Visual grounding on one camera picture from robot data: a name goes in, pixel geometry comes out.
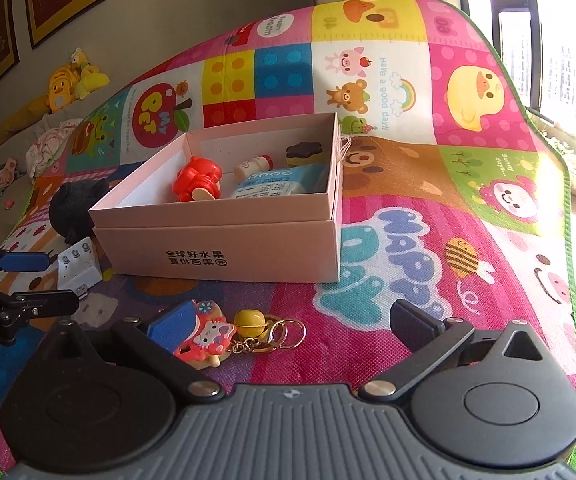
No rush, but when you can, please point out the red bear toy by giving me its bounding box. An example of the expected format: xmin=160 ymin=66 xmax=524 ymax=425
xmin=172 ymin=156 xmax=223 ymax=204

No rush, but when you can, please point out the yellow duck plush toy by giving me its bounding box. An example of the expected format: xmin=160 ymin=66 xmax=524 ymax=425
xmin=70 ymin=47 xmax=112 ymax=102

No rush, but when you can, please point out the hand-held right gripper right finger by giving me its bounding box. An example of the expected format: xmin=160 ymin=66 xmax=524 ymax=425
xmin=359 ymin=299 xmax=549 ymax=402

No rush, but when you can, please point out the white battery charger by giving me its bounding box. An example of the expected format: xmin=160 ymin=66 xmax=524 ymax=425
xmin=57 ymin=237 xmax=105 ymax=295

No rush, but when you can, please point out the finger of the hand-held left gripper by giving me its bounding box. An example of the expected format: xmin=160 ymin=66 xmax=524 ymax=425
xmin=0 ymin=282 xmax=80 ymax=322
xmin=0 ymin=244 xmax=53 ymax=281

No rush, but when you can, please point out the black plush bear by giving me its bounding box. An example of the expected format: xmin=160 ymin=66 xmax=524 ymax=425
xmin=48 ymin=177 xmax=110 ymax=247

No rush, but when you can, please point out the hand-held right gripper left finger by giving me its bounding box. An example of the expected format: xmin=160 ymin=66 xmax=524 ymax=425
xmin=43 ymin=304 xmax=223 ymax=398

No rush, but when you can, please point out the black window frame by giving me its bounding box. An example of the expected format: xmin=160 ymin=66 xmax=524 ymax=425
xmin=488 ymin=0 xmax=576 ymax=113

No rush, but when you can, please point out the pink floral cloth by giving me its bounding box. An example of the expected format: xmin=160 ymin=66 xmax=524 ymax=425
xmin=25 ymin=119 xmax=85 ymax=179

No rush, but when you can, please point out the orange fox keychain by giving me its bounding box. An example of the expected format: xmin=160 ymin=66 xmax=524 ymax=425
xmin=175 ymin=300 xmax=307 ymax=371

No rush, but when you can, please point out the small light blue box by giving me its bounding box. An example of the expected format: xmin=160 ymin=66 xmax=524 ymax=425
xmin=228 ymin=162 xmax=329 ymax=200

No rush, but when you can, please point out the colourful cartoon play mat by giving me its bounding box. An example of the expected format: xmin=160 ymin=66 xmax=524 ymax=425
xmin=0 ymin=0 xmax=576 ymax=480

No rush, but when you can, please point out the yellow cushion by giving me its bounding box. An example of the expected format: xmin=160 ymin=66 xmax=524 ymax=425
xmin=0 ymin=94 xmax=54 ymax=153

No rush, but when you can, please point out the small white milk bottle toy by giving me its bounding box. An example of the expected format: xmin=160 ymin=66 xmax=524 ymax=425
xmin=232 ymin=154 xmax=275 ymax=180

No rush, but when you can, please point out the pink cardboard box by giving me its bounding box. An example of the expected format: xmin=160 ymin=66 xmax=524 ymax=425
xmin=88 ymin=111 xmax=344 ymax=283

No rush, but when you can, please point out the yellow striped plush toy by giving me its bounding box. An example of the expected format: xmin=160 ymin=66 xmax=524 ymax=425
xmin=47 ymin=64 xmax=83 ymax=112

